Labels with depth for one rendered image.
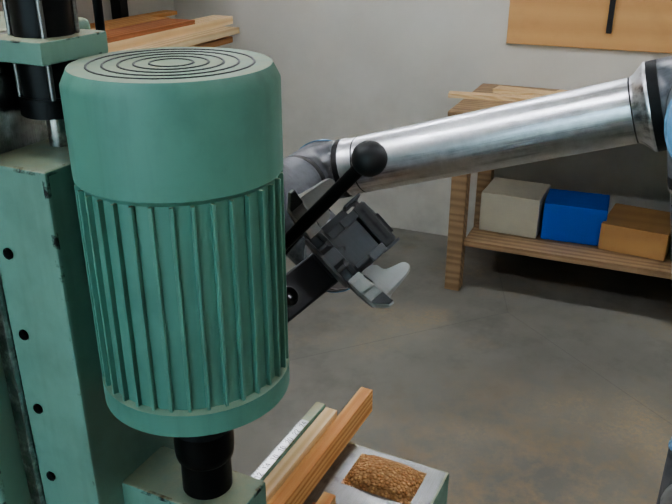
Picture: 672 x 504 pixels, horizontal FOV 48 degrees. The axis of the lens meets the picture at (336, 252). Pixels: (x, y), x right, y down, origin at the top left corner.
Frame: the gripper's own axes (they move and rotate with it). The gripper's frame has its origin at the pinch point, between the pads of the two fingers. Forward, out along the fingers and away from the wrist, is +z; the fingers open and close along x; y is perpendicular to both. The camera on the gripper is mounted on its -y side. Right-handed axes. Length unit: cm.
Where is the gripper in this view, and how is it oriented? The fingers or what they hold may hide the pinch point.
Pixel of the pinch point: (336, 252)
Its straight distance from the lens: 75.8
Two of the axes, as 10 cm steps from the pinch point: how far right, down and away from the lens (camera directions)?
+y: 7.5, -6.6, 0.9
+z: 0.5, -0.8, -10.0
